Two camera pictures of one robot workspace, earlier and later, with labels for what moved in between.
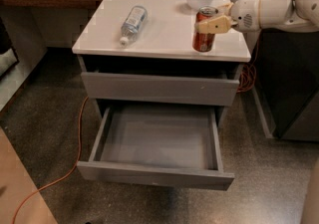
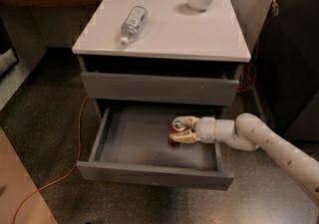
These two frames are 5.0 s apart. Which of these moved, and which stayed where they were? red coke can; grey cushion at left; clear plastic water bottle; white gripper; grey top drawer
Moved: white gripper; red coke can
Stayed: grey top drawer; grey cushion at left; clear plastic water bottle
